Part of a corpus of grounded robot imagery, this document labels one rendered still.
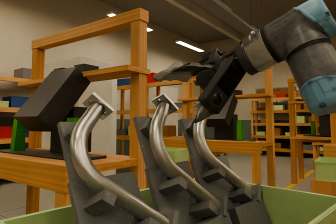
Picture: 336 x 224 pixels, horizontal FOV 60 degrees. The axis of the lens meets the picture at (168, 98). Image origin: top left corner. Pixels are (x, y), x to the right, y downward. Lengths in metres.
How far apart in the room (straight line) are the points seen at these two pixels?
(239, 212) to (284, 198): 0.14
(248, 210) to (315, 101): 0.39
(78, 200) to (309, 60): 0.45
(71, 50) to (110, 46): 1.37
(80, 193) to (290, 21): 0.47
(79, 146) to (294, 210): 0.57
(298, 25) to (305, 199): 0.46
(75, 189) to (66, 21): 7.51
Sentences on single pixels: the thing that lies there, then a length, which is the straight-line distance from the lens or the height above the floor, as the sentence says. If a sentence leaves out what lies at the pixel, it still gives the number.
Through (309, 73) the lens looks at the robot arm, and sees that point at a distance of 0.52.
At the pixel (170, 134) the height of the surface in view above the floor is 0.89.
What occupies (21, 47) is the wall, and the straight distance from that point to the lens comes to 7.20.
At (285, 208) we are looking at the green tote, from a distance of 0.87.
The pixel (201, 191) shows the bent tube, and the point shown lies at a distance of 0.67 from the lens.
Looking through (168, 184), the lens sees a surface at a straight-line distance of 0.62.
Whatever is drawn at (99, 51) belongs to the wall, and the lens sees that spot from 8.48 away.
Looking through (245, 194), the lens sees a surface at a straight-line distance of 0.81.
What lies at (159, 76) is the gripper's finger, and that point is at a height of 1.23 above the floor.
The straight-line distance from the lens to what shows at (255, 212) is 0.83.
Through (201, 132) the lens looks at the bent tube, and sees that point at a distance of 0.76.
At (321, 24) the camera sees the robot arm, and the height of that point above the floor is 1.29.
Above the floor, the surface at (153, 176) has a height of 1.02.
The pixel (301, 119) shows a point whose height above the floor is 1.24.
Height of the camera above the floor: 1.13
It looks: 5 degrees up
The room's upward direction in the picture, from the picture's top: straight up
